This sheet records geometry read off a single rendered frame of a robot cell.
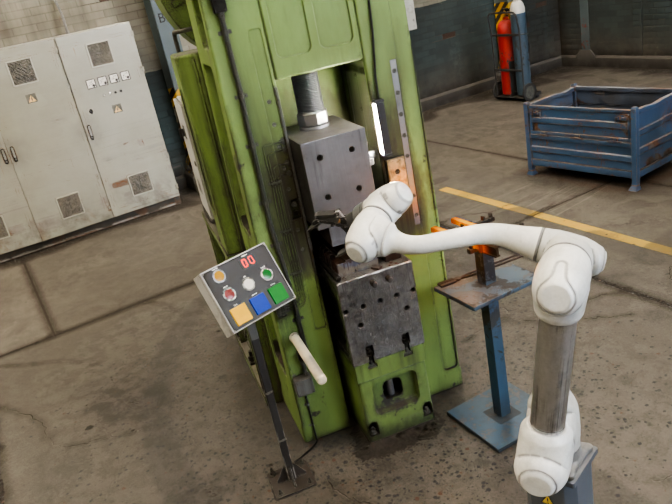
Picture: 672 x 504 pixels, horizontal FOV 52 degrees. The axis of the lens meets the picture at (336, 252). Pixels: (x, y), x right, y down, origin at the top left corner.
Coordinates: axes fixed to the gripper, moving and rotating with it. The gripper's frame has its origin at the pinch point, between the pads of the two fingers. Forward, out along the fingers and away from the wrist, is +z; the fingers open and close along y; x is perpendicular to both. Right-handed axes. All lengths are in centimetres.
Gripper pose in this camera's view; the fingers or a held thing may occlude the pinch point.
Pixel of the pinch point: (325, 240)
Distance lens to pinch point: 235.4
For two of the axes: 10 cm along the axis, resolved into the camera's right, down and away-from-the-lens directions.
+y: 7.2, 6.4, 2.8
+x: 3.8, -6.9, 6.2
